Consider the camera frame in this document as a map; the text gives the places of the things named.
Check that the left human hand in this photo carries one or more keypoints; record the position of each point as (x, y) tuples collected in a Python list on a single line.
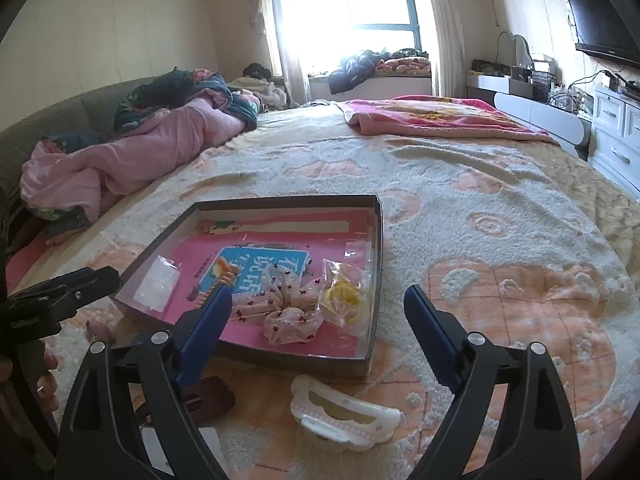
[(99, 405)]

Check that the white large claw clip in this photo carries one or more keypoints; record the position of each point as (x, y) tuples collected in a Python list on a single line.
[(339, 422)]

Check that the clear plastic zip bag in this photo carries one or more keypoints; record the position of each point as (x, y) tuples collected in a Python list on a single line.
[(158, 285)]

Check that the window with teal frame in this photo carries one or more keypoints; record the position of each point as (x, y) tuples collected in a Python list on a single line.
[(322, 33)]

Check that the white drawer cabinet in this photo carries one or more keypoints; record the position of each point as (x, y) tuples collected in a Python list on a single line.
[(614, 142)]

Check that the dotted sheer fabric bow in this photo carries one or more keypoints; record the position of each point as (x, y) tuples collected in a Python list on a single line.
[(285, 308)]

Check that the pink floral duvet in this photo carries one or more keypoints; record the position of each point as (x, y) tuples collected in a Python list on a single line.
[(159, 127)]

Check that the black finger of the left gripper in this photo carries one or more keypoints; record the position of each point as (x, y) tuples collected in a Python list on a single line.
[(41, 308)]

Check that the dark shallow cardboard box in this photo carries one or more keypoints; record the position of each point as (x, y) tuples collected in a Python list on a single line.
[(133, 275)]

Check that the green quilted headboard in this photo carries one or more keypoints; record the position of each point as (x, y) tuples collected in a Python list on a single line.
[(90, 114)]

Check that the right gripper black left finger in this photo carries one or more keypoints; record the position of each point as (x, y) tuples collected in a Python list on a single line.
[(161, 362)]

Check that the white curtain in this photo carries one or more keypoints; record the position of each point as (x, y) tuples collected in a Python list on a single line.
[(282, 51), (442, 36)]

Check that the pink book with blue label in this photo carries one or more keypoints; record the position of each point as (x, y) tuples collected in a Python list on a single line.
[(252, 239)]

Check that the pink red blanket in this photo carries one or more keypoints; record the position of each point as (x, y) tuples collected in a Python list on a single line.
[(436, 117)]

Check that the right white curtain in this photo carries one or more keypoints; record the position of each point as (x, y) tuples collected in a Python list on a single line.
[(442, 36)]

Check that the white low desk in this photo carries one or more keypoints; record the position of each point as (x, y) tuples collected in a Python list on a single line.
[(515, 98)]

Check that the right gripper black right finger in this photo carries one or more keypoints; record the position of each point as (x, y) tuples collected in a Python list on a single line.
[(510, 417)]

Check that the left white curtain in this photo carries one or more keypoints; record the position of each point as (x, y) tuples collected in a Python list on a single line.
[(282, 51)]

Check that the brown oval hair clip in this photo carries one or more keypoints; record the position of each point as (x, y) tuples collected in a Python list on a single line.
[(208, 399)]

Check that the dark clothes pile on sill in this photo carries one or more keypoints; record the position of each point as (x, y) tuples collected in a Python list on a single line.
[(353, 71)]

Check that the yellow item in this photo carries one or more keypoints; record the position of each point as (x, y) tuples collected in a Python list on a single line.
[(344, 297)]

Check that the black wall television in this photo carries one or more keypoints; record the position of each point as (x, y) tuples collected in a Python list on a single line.
[(600, 32)]

